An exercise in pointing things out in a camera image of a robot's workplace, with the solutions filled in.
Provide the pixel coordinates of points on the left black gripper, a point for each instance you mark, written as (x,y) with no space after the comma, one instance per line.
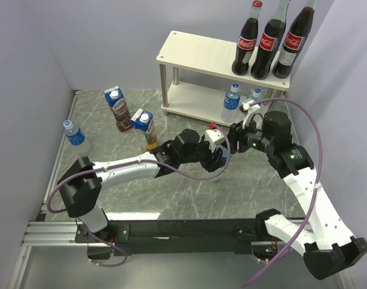
(211,164)

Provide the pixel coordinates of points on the black base crossbar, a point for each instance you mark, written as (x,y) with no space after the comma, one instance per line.
(179,236)

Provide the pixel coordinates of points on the white two-tier wooden shelf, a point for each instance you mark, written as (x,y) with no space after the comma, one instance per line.
(195,73)

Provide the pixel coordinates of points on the aluminium frame rail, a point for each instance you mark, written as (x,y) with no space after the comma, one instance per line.
(50,257)

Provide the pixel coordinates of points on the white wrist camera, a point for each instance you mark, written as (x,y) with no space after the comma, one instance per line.
(214,136)
(249,107)

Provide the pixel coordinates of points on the grape juice carton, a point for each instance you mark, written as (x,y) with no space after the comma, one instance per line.
(119,108)

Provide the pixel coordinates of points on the pineapple juice carton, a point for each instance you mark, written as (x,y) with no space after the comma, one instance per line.
(143,123)

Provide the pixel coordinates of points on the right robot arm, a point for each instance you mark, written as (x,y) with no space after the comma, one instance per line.
(331,246)

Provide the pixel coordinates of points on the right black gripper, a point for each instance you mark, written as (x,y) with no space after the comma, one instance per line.
(237,132)

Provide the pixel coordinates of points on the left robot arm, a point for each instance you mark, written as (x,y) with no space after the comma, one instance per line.
(82,183)

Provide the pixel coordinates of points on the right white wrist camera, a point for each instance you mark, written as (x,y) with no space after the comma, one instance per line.
(249,107)

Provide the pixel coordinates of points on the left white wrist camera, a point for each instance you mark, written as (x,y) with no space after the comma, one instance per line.
(214,136)

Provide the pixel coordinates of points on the water bottle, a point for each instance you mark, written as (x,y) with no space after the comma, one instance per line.
(231,103)
(76,138)
(255,95)
(223,157)

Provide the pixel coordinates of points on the cola glass bottle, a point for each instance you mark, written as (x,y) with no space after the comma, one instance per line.
(270,41)
(295,40)
(247,40)

